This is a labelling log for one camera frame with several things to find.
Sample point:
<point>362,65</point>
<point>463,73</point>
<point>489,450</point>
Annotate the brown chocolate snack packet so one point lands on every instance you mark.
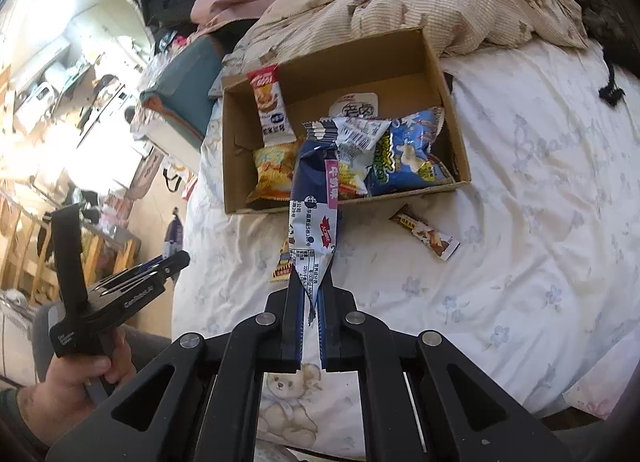
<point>425,237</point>

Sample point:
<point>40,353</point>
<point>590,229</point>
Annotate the person's left hand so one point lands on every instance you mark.
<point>70,387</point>

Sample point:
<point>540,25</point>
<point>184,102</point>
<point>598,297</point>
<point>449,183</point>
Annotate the white floral bed sheet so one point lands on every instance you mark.
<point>525,192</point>

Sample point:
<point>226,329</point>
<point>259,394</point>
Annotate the person's left forearm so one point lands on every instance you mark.
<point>15,422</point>

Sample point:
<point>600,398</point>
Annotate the wooden rack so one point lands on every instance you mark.
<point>25,247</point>

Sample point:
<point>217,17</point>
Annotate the white round-label packet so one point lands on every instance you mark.
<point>354,104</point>

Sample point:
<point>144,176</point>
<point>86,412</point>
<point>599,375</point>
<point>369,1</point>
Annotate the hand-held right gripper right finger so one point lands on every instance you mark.
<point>332,342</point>

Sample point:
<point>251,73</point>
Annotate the brown cardboard box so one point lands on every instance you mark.
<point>350,62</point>

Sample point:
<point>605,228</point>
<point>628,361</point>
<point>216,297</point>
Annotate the white red snack packet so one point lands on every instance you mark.
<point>267,102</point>

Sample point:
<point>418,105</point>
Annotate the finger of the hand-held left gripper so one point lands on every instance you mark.
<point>150,263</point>
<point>150,277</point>

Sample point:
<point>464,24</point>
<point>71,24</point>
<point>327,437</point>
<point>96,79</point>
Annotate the white packet with yellow label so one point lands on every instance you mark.
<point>357,142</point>

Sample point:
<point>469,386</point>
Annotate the white tote bag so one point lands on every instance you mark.
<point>175,177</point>

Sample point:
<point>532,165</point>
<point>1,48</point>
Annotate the pink cloth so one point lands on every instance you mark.
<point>230,2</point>

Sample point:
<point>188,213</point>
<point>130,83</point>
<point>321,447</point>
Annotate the dark furry cloth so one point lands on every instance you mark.
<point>595,7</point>

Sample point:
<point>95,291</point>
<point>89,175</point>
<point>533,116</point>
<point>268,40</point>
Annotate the black tassel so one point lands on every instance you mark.
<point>612,92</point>

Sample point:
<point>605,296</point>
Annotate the blue yellow snack packet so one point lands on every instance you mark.
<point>281,267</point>

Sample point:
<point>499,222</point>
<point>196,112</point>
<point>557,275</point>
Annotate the blue cartoon snack bag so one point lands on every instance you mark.
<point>410,157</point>

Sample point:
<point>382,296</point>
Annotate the cluttered white desk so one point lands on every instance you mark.
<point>75,82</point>

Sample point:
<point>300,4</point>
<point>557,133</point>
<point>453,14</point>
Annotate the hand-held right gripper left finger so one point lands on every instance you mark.
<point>287,337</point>

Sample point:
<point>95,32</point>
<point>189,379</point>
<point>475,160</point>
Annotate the navy and white snack packet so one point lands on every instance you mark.
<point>312,177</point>

